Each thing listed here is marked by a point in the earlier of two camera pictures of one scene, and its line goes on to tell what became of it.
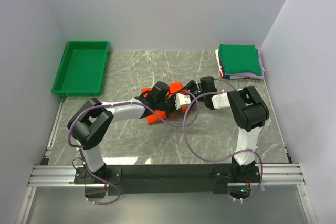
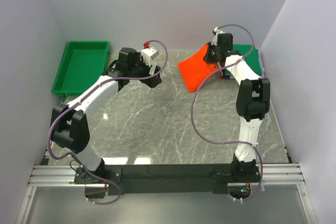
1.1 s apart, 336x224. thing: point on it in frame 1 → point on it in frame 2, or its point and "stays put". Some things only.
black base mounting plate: [165, 179] stays put
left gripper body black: [168, 104] → [141, 69]
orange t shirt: [159, 116] → [195, 70]
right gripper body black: [199, 92] → [211, 55]
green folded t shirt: [238, 58] stays put
